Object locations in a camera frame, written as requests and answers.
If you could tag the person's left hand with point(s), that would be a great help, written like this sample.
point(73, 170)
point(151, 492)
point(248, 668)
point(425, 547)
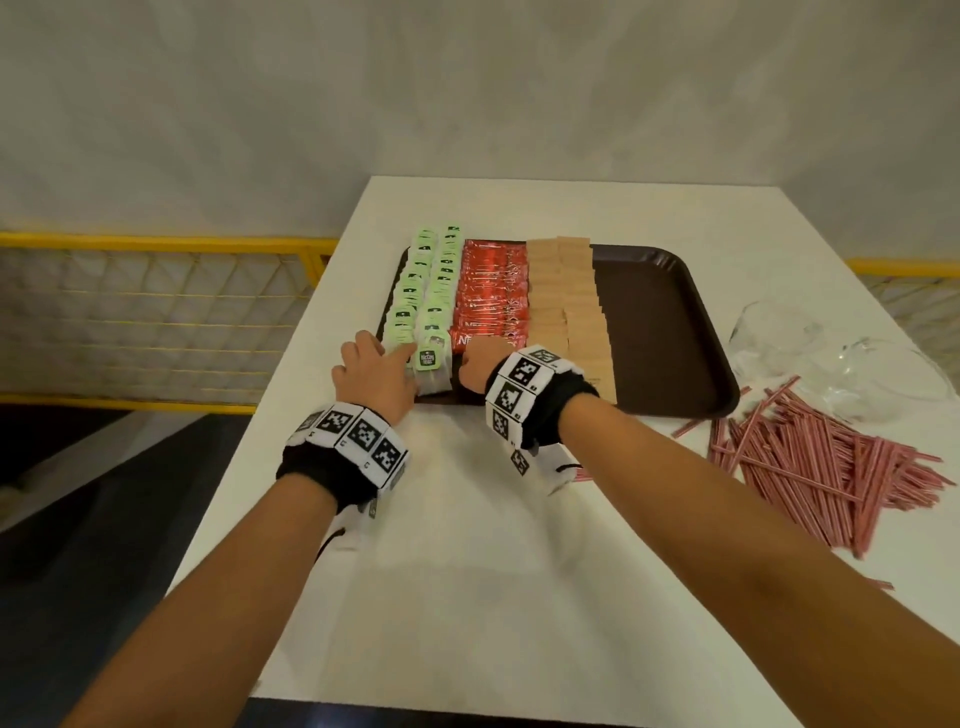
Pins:
point(375, 379)

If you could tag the person's right hand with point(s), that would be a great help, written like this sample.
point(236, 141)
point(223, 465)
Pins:
point(480, 364)

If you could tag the person's left forearm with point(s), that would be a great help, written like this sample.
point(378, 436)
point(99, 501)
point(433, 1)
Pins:
point(202, 615)

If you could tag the marker cube on right wrist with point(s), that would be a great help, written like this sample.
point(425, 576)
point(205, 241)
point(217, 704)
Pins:
point(551, 469)

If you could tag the right wristband with marker tiles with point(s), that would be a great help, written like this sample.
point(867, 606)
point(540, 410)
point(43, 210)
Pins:
point(525, 390)

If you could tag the neat rows of sugar packets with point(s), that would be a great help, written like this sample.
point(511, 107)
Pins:
point(570, 300)

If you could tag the row of red Nescafe sachets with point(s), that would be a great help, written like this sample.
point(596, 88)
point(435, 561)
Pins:
point(491, 285)

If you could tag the brown plastic tray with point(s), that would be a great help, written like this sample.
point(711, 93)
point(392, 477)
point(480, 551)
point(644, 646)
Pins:
point(660, 330)

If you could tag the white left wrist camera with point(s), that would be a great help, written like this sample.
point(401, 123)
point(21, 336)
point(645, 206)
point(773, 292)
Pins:
point(356, 525)

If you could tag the left wristband with marker tiles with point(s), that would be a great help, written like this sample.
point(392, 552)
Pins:
point(349, 439)

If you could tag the clear glass cups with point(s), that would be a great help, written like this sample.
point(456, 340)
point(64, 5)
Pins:
point(862, 375)

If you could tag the wristband with marker tiles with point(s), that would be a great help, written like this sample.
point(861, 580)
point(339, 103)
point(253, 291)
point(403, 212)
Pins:
point(525, 390)
point(349, 439)

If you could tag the neat rows of tea bags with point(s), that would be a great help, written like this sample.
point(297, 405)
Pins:
point(427, 292)

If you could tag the pile of pink stirrer sticks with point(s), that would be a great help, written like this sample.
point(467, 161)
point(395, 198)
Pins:
point(810, 465)

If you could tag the person's right forearm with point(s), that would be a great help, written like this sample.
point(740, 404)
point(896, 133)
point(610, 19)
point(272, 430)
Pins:
point(750, 555)

